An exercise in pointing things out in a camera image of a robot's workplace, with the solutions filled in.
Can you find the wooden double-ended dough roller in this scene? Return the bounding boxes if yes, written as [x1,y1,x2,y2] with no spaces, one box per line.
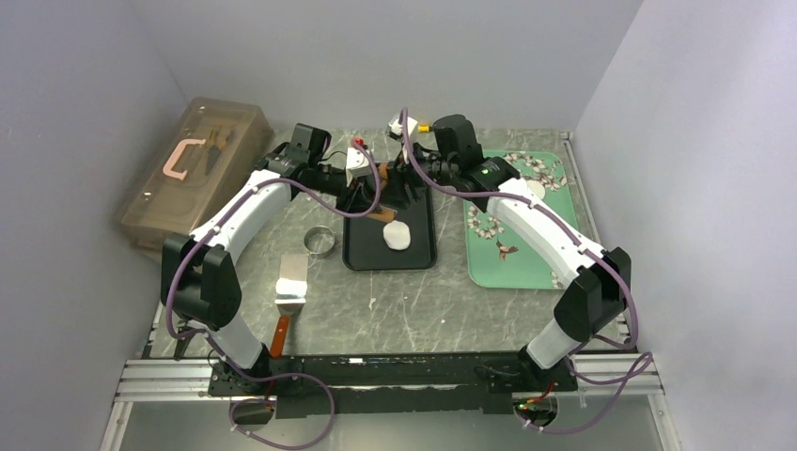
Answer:
[367,163,397,224]

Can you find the white dough ball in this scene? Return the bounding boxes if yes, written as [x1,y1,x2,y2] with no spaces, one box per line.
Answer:
[383,220,412,251]

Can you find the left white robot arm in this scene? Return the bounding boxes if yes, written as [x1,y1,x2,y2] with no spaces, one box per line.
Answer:
[161,123,381,395]

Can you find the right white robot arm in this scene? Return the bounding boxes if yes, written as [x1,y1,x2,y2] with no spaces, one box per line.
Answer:
[389,108,638,390]

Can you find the flat white dumpling wrapper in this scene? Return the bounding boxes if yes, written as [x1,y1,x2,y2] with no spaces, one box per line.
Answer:
[527,179,546,200]

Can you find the translucent brown toolbox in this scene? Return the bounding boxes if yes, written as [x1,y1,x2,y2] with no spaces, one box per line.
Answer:
[118,97,274,257]

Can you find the green floral tray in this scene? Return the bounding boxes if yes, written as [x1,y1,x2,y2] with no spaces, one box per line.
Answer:
[463,150,577,289]

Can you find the black pliers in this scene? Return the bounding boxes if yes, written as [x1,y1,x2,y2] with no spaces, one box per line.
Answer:
[172,322,191,361]

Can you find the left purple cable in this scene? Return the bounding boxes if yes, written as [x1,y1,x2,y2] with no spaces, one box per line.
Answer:
[164,139,383,451]

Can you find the purple cable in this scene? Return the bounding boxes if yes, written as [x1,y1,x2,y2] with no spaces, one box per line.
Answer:
[164,139,383,451]
[398,106,654,436]

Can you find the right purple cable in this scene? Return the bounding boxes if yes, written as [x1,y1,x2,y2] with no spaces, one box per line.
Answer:
[398,106,654,436]

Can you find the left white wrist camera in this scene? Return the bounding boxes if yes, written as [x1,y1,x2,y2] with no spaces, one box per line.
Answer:
[345,146,373,186]

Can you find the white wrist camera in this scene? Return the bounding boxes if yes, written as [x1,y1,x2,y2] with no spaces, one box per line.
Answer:
[345,146,373,186]
[386,115,417,143]

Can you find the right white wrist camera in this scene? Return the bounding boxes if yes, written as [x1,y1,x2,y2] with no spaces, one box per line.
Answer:
[386,115,417,143]

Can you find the metal ring cutter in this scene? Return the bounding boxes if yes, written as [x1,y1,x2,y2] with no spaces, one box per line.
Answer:
[303,225,337,258]

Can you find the metal spatula orange handle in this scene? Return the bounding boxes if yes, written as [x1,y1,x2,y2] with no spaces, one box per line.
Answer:
[270,254,309,359]

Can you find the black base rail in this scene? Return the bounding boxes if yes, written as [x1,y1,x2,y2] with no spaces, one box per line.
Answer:
[208,351,578,419]

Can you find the aluminium frame rail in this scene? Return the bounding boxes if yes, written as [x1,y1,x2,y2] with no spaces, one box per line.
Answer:
[115,359,212,402]

